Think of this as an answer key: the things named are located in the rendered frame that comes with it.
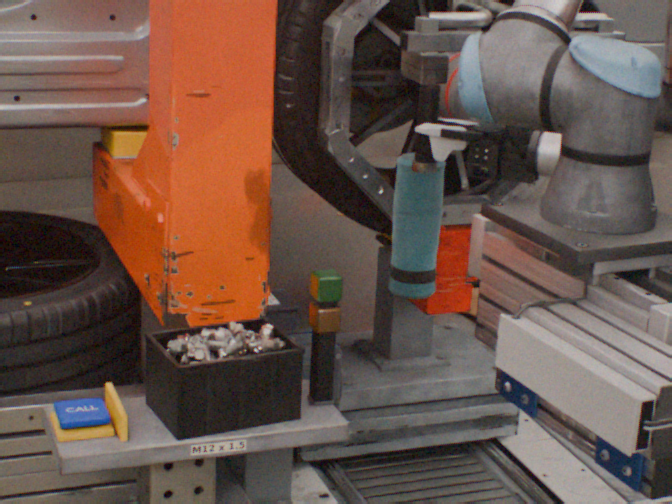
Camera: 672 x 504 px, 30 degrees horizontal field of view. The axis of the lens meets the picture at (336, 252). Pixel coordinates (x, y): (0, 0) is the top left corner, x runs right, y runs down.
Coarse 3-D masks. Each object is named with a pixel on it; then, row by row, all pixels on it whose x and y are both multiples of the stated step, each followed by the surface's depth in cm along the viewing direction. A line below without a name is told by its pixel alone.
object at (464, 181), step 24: (432, 0) 239; (504, 0) 260; (384, 24) 238; (360, 72) 239; (384, 72) 241; (408, 96) 244; (384, 120) 244; (408, 144) 247; (384, 168) 270; (456, 168) 253; (456, 192) 253
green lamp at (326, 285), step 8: (312, 272) 189; (320, 272) 188; (328, 272) 188; (336, 272) 189; (312, 280) 188; (320, 280) 186; (328, 280) 186; (336, 280) 187; (312, 288) 189; (320, 288) 186; (328, 288) 187; (336, 288) 187; (320, 296) 187; (328, 296) 187; (336, 296) 188
